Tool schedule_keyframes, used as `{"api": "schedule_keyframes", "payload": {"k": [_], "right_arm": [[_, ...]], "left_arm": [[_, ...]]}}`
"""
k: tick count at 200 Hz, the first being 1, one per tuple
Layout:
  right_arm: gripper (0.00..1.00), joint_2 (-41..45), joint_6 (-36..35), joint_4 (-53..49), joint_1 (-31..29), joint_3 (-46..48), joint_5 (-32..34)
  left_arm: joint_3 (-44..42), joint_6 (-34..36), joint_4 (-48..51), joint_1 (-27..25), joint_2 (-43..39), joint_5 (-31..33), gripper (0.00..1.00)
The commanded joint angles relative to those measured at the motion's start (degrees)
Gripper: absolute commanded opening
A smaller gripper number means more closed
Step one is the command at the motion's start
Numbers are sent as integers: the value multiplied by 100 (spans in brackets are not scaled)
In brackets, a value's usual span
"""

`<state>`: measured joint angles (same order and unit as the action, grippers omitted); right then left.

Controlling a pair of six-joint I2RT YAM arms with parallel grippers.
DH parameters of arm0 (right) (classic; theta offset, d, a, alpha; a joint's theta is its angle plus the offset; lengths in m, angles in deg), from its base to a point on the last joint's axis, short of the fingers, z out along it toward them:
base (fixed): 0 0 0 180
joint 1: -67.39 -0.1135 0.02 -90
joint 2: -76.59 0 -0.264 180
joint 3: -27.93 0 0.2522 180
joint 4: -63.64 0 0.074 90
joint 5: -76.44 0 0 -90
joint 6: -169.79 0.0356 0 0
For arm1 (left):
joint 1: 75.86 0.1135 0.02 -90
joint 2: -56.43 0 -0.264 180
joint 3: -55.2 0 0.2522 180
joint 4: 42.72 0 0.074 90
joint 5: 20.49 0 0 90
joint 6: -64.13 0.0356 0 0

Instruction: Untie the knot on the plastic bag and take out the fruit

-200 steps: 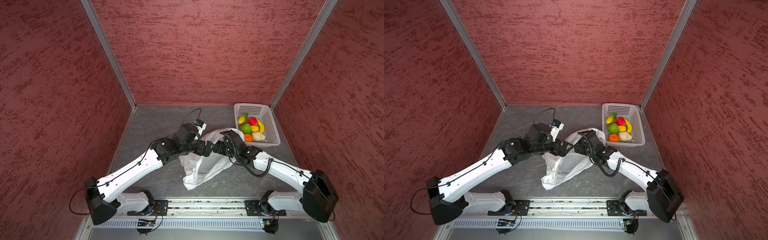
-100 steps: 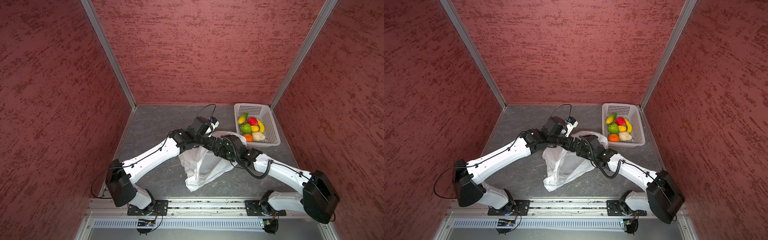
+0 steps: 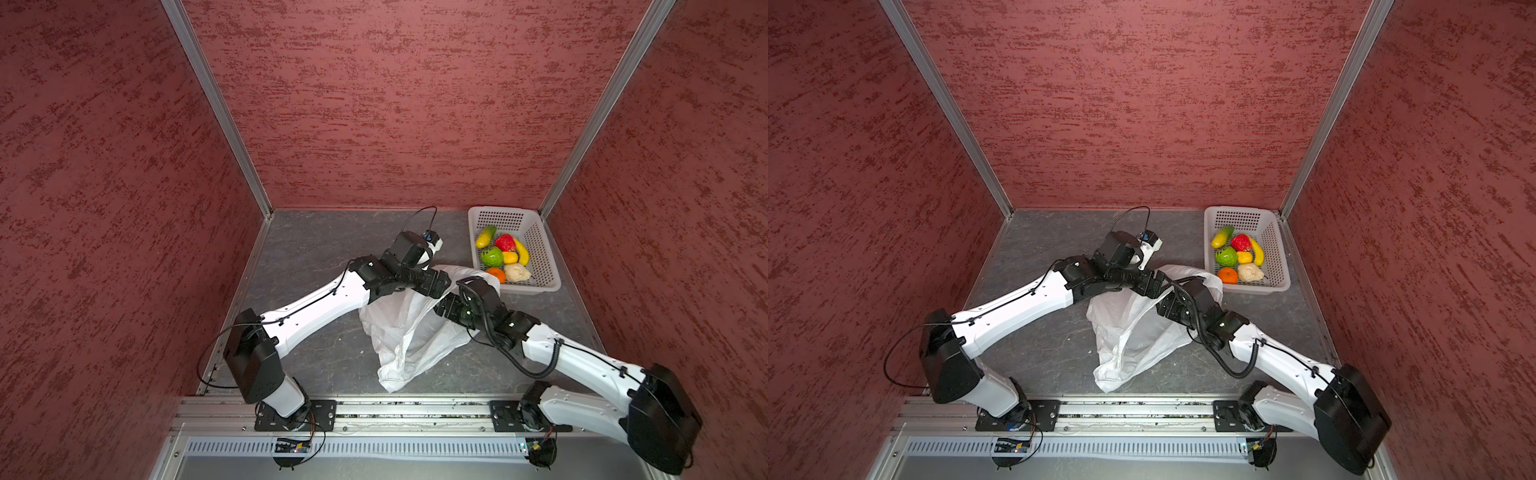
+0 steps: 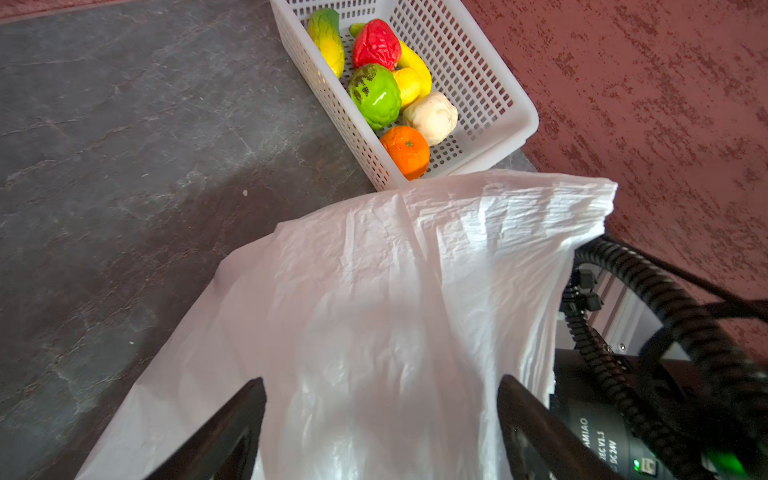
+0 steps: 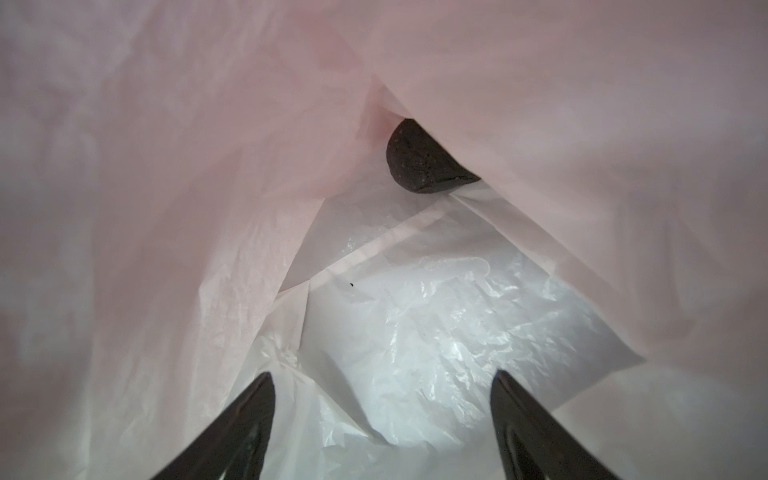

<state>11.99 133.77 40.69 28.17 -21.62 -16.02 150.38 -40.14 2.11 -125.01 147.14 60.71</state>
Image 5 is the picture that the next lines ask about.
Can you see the white plastic bag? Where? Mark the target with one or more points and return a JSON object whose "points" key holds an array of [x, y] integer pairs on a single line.
{"points": [[196, 192]]}

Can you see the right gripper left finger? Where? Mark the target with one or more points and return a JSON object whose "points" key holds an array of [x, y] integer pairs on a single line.
{"points": [[234, 445]]}

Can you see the dark purple toy fruit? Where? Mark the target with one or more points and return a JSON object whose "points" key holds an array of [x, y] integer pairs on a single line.
{"points": [[420, 165]]}

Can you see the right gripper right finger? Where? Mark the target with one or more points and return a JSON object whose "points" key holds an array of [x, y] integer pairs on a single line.
{"points": [[532, 444]]}

